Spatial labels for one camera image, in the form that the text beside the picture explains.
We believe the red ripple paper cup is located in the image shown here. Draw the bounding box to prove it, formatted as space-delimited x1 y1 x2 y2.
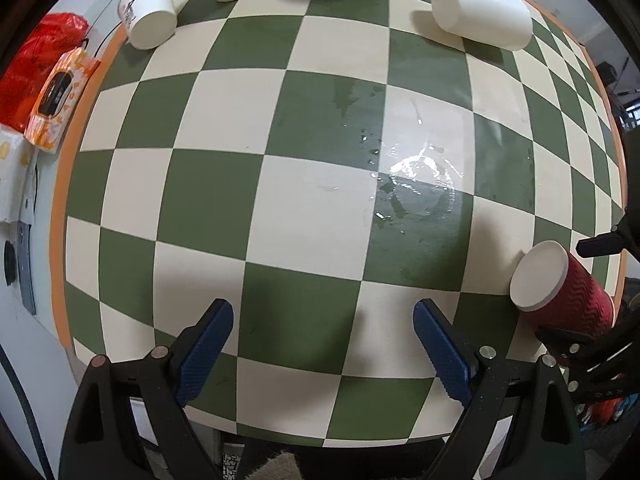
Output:
509 240 616 367

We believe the green checkered tablecloth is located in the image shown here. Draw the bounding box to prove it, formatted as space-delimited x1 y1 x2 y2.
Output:
52 0 630 448

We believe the orange wet wipes packet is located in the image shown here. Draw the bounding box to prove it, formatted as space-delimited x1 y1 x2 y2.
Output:
24 46 102 155

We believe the plain white cup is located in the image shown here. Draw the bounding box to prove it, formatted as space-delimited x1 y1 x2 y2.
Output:
431 0 533 51

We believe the red plastic bag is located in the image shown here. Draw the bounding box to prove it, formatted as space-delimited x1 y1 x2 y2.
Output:
0 12 91 133

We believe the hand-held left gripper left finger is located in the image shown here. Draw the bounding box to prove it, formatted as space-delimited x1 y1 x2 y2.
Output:
59 298 235 480

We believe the grey metal bracket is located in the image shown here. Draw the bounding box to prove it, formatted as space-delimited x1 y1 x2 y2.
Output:
16 220 38 316

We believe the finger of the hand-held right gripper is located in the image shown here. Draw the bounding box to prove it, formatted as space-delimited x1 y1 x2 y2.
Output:
576 205 640 259
535 310 640 403

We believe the black cable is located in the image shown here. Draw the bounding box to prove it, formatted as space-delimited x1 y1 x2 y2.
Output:
0 345 56 480

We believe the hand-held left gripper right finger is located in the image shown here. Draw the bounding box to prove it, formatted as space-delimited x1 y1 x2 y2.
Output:
412 298 586 480

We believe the white printed paper cup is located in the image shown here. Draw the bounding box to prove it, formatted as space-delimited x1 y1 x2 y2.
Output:
118 0 179 51

